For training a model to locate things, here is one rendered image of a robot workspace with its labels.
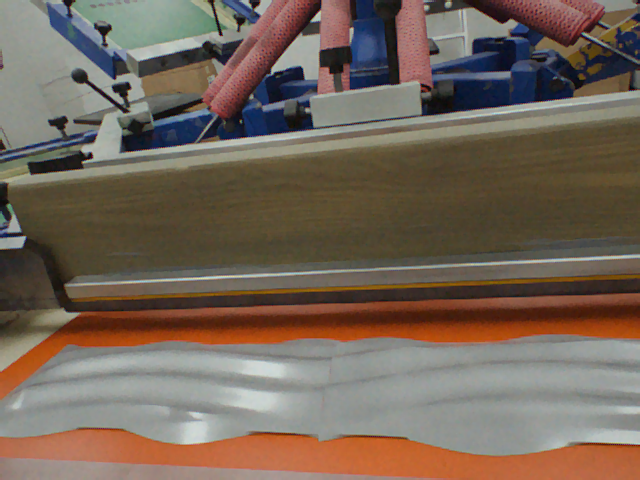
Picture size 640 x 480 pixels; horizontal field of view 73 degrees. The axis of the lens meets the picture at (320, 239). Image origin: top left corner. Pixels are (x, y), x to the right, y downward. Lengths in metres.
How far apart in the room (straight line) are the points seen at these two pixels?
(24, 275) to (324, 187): 0.20
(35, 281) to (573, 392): 0.30
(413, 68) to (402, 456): 0.58
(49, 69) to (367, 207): 5.48
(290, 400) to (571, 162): 0.17
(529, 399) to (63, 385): 0.22
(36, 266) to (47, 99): 5.48
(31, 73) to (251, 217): 5.58
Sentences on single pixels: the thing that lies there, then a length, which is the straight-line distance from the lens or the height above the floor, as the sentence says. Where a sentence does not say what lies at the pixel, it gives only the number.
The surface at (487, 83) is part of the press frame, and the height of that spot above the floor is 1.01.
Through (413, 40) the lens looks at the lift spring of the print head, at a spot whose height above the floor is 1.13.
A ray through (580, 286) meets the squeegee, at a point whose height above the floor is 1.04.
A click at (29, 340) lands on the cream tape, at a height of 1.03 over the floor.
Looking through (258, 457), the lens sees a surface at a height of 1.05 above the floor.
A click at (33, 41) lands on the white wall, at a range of 5.68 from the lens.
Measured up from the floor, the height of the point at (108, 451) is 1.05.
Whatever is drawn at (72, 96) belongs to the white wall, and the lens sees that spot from 5.59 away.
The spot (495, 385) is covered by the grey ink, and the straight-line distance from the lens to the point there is 0.21.
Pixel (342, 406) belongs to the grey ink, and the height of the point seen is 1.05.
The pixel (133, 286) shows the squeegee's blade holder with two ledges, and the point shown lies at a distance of 0.29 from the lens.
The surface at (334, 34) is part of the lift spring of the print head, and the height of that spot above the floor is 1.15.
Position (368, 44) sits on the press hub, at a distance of 1.01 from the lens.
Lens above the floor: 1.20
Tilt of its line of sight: 29 degrees down
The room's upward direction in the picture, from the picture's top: 11 degrees counter-clockwise
